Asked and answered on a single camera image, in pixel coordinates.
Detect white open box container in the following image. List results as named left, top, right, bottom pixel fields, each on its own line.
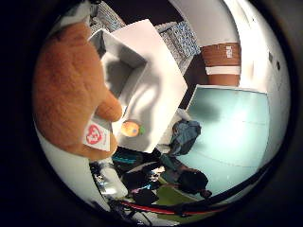
left=88, top=28, right=149, bottom=108

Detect tangled thin black cables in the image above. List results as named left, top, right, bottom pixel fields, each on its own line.
left=107, top=198, right=152, bottom=225

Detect orange round plush toy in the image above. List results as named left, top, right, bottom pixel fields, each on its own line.
left=120, top=120, right=141, bottom=138

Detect brown cardboard box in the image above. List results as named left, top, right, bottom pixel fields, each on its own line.
left=200, top=42, right=242, bottom=87

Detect person in dark clothes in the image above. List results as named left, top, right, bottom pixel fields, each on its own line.
left=160, top=153, right=213, bottom=201

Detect dark blue-grey jacket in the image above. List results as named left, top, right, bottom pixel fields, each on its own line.
left=169, top=118, right=203, bottom=157

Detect brown plush bear toy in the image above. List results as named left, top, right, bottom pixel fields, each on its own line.
left=32, top=22, right=124, bottom=161

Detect blue patterned fabric bin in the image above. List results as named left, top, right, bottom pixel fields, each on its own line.
left=154, top=20, right=202, bottom=76

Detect red cable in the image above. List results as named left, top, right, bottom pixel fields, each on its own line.
left=118, top=200, right=228, bottom=217

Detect thick black cable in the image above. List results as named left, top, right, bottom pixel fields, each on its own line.
left=178, top=160, right=276, bottom=218

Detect patterned grey woven basket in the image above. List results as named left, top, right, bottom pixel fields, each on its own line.
left=90, top=0, right=127, bottom=33

